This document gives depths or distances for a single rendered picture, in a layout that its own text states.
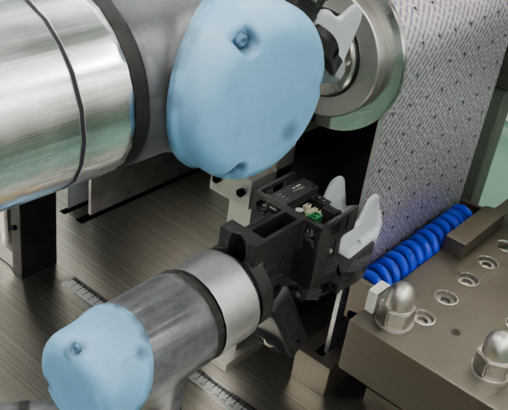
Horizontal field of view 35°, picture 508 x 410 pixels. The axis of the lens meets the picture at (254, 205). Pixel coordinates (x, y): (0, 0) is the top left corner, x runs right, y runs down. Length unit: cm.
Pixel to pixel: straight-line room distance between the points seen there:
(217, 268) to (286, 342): 14
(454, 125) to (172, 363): 44
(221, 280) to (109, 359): 11
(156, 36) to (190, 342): 30
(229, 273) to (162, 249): 44
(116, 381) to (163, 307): 6
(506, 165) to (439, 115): 264
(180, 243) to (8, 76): 79
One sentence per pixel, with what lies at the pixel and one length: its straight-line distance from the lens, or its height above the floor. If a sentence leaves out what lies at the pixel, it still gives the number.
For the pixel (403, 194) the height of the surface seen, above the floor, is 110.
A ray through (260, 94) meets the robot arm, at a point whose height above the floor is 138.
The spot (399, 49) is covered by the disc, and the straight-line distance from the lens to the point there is 69.
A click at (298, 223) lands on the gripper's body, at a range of 64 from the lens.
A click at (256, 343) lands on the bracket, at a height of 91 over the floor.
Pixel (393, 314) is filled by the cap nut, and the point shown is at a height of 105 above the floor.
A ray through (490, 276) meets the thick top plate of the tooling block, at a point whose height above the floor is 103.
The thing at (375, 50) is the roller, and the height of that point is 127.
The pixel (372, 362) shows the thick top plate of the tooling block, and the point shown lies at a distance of 77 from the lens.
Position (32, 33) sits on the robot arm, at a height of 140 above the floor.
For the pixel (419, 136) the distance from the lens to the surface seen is 80.
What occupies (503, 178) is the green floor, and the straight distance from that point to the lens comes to 335.
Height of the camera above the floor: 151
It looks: 32 degrees down
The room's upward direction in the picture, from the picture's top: 8 degrees clockwise
